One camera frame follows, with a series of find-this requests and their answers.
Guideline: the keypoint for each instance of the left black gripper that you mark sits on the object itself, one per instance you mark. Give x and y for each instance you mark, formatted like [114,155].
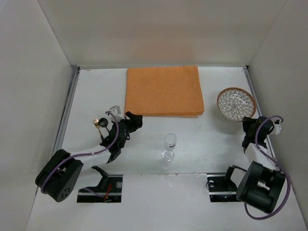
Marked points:
[122,135]

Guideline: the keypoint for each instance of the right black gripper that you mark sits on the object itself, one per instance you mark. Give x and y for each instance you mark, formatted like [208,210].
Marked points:
[251,130]

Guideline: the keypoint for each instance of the floral patterned ceramic plate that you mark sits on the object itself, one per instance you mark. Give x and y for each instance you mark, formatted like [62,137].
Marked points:
[236,103]

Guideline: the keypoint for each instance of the orange cloth napkin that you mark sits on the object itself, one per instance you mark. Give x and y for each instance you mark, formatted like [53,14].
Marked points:
[164,91]

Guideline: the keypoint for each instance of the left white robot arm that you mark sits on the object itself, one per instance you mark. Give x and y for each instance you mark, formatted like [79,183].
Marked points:
[59,176]

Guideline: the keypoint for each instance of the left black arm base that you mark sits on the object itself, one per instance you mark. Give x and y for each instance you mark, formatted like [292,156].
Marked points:
[107,190]

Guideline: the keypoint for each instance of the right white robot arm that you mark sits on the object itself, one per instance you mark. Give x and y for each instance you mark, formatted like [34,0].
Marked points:
[261,186]

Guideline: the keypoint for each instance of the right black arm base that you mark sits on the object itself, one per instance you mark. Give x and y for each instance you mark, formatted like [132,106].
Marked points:
[220,186]

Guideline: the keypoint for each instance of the black spoon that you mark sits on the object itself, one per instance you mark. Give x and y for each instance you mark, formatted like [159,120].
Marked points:
[103,122]

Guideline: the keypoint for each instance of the clear wine glass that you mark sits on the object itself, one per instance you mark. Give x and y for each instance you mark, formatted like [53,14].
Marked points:
[169,145]

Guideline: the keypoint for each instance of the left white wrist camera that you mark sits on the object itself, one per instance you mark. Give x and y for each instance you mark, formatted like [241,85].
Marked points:
[115,111]

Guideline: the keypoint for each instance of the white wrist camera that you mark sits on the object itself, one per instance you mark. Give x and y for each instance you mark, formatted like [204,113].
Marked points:
[276,128]
[115,111]

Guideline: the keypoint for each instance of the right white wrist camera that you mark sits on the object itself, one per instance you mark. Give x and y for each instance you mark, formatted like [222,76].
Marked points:
[276,128]

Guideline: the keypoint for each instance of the gold fork dark handle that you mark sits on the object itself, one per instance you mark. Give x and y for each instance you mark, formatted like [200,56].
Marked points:
[97,125]

